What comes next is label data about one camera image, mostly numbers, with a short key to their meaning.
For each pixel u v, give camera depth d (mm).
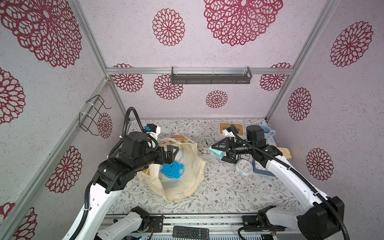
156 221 747
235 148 608
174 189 829
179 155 960
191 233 702
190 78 876
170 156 532
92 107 782
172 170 886
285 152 1001
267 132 1042
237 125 1193
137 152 433
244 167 917
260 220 658
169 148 531
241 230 661
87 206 362
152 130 523
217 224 759
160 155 517
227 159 683
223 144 632
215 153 644
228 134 693
